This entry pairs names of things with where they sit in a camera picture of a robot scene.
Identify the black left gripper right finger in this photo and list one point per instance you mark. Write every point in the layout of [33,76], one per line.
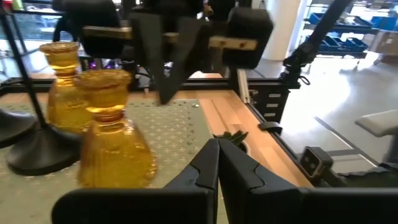
[264,205]

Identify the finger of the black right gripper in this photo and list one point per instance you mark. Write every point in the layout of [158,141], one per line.
[192,43]
[149,37]

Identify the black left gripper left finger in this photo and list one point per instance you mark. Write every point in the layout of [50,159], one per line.
[186,205]

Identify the amber glass candle holder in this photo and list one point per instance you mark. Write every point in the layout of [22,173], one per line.
[115,149]
[62,102]

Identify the short black candlestick holder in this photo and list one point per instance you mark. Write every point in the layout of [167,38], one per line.
[43,152]

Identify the tall black candlestick holder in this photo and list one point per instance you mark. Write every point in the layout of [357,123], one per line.
[15,130]

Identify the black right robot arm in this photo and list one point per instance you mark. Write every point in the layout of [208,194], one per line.
[136,70]

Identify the white round pillar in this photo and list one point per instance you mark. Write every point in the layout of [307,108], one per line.
[286,31]

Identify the small plant in white pot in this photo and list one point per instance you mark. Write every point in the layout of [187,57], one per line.
[233,138]

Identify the green perforated metal shelf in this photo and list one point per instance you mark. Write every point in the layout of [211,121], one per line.
[174,130]

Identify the blue storage bin rack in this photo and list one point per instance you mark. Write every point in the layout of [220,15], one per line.
[339,45]

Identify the brown cardboard box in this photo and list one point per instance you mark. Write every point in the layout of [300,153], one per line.
[387,46]

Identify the grey stool seat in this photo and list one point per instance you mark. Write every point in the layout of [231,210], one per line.
[379,123]

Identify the black table-level camera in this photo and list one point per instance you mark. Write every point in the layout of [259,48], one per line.
[314,161]

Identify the black frame clip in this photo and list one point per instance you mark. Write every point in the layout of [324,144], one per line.
[270,127]

